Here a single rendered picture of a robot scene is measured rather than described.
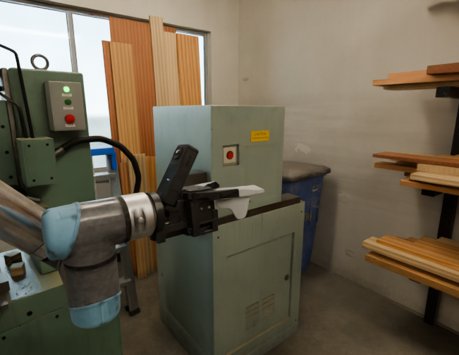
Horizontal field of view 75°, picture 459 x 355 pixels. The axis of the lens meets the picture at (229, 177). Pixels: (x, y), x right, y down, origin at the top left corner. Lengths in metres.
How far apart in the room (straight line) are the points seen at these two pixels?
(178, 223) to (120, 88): 2.18
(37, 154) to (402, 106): 2.08
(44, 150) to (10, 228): 0.57
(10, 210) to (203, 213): 0.30
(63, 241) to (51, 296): 0.79
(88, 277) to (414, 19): 2.28
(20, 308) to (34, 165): 0.46
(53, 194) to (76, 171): 0.11
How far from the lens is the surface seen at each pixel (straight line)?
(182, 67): 2.91
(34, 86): 1.21
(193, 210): 0.53
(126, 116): 2.64
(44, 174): 1.14
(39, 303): 1.25
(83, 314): 0.53
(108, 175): 2.06
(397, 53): 2.40
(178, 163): 0.53
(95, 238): 0.47
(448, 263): 1.92
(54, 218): 0.47
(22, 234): 0.59
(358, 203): 2.55
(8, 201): 0.58
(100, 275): 0.50
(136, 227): 0.49
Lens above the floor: 1.39
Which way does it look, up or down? 13 degrees down
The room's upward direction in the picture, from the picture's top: straight up
